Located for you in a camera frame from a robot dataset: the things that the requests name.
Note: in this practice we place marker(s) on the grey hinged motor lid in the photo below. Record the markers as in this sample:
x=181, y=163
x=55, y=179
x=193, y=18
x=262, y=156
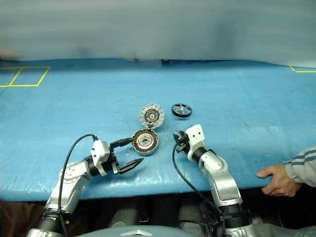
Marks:
x=151, y=116

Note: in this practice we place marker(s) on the yellow tape corner mark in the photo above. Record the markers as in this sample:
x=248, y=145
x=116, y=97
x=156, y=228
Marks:
x=306, y=71

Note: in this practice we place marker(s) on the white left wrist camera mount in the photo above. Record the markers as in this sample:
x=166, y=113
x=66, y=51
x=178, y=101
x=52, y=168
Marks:
x=100, y=153

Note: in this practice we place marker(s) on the dark grey rounded shape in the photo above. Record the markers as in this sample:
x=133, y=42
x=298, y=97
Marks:
x=190, y=216
x=123, y=217

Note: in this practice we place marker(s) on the grey robot torso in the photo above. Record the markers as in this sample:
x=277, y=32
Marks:
x=138, y=233

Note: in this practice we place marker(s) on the black spoked rotor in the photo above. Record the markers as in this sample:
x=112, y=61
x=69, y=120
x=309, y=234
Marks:
x=181, y=115

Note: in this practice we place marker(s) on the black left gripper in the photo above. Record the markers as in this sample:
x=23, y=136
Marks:
x=113, y=158

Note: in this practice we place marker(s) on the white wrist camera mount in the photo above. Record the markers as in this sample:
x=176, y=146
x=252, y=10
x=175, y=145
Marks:
x=196, y=138
x=100, y=153

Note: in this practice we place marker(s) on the grey striped sleeve forearm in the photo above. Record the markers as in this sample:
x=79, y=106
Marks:
x=303, y=168

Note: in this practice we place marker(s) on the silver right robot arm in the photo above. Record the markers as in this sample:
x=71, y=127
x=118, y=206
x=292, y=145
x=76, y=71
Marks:
x=222, y=182

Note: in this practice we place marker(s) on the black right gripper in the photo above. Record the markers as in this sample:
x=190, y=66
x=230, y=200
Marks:
x=184, y=143

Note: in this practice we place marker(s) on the grey fabric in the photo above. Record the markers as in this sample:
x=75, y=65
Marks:
x=284, y=229

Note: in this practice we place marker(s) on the yellow tape squares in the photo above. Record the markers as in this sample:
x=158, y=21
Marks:
x=24, y=85

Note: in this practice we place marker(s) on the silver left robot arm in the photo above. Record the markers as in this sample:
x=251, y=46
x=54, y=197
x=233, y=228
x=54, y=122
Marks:
x=71, y=177

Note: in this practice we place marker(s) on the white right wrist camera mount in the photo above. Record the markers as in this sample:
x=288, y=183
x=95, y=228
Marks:
x=196, y=138

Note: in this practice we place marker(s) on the silver motor housing copper windings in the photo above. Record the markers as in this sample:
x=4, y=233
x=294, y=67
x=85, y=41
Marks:
x=145, y=142

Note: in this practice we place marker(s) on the bare person hand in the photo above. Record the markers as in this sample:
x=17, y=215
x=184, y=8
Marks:
x=280, y=181

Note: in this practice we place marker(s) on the small dark object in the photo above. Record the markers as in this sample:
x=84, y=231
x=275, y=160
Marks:
x=165, y=61

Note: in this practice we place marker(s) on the blue plastic table cover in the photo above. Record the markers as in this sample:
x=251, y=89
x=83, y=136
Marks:
x=222, y=98

